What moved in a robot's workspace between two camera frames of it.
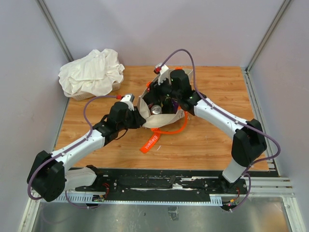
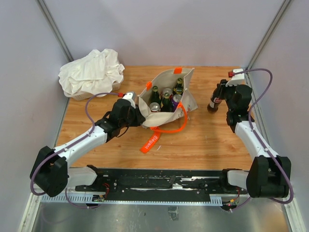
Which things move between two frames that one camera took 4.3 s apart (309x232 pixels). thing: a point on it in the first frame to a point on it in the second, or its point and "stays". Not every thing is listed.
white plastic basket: x=83 y=96 stays
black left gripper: x=138 y=120 stays
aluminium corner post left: x=45 y=10 stays
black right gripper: x=151 y=94 to x=223 y=87
